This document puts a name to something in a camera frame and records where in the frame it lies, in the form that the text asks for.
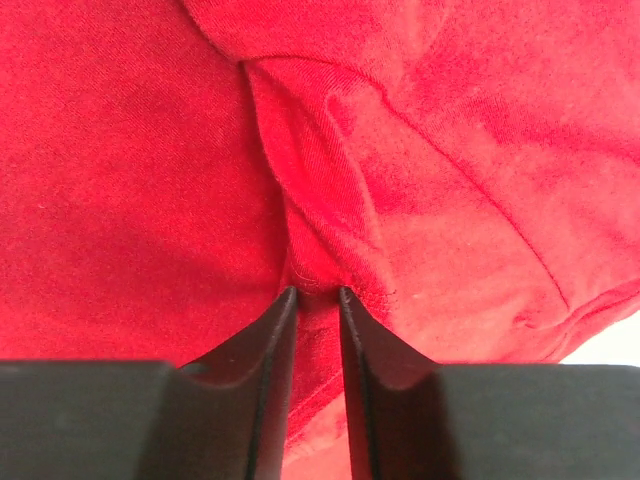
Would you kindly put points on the dark red t shirt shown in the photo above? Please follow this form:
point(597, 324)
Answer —
point(470, 169)

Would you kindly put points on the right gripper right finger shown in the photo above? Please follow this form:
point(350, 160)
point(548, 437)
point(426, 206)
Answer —
point(412, 418)

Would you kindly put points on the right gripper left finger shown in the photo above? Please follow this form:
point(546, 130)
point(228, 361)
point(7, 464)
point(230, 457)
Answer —
point(222, 416)

